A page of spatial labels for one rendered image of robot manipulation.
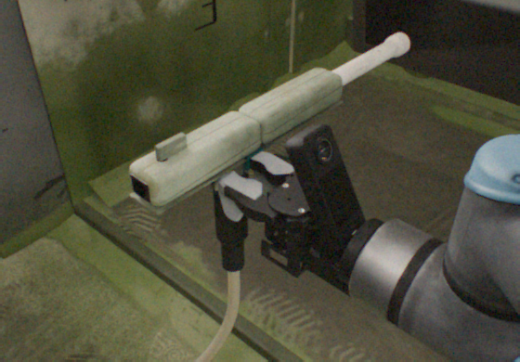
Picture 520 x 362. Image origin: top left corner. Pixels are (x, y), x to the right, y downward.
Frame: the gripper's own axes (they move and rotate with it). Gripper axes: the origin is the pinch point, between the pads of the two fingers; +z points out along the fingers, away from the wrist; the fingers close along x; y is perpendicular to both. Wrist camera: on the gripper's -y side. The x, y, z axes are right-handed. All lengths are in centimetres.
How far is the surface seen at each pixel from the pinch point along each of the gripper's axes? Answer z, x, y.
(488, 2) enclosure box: -1, 68, 1
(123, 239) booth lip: 43, 9, 48
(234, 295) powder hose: -2.1, -1.5, 21.1
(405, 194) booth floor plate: 5, 63, 48
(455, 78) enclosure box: -7.8, 43.6, 4.5
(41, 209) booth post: 60, 1, 44
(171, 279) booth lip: 26, 8, 48
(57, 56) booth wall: 61, 13, 12
